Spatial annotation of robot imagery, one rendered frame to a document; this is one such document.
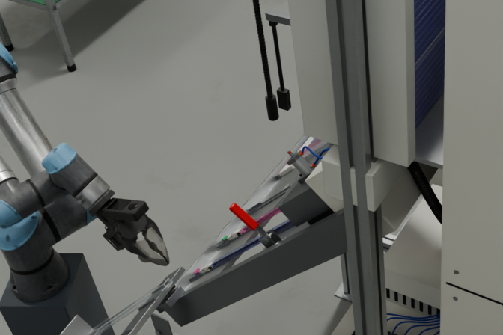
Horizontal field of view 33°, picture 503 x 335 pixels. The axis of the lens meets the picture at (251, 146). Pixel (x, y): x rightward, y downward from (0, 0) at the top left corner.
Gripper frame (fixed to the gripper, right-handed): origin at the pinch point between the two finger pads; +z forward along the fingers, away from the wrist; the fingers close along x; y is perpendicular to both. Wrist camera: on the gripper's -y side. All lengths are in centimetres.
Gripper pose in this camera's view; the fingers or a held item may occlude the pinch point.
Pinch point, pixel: (165, 259)
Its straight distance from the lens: 194.7
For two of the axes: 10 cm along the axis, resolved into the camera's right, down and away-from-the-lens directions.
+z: 6.9, 7.2, 0.9
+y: -4.7, 3.5, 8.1
